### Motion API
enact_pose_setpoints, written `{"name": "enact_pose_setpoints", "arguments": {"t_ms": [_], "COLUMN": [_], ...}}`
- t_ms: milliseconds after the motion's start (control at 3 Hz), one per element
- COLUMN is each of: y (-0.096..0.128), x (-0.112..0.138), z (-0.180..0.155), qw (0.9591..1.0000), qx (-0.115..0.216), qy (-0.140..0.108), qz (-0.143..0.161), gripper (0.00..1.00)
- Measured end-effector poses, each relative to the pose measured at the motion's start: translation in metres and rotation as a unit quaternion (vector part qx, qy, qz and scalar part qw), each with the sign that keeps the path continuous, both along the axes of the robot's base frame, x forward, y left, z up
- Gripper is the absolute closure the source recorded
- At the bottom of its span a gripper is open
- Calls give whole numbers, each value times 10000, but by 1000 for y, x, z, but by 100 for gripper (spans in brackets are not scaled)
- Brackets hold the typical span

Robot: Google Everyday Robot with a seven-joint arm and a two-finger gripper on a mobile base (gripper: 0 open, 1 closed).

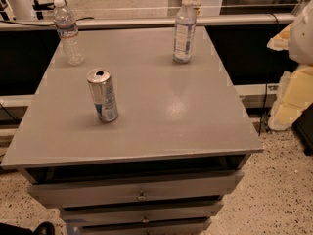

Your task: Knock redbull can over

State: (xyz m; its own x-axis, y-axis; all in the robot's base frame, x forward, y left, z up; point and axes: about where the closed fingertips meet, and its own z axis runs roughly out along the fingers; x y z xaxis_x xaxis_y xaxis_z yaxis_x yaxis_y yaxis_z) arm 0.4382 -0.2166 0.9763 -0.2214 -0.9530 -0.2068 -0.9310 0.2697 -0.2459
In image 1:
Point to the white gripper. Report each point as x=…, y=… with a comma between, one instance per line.
x=302, y=36

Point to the silver redbull can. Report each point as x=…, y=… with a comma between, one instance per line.
x=101, y=88

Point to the labelled water bottle right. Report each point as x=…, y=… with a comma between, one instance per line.
x=184, y=30

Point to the grey drawer cabinet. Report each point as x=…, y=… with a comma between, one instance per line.
x=164, y=165

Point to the clear water bottle left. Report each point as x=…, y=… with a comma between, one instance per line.
x=67, y=30

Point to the white pipe top left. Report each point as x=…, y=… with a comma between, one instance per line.
x=22, y=10

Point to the black shoe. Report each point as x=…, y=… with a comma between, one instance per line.
x=45, y=228

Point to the grey metal rail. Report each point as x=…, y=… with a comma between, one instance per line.
x=92, y=24

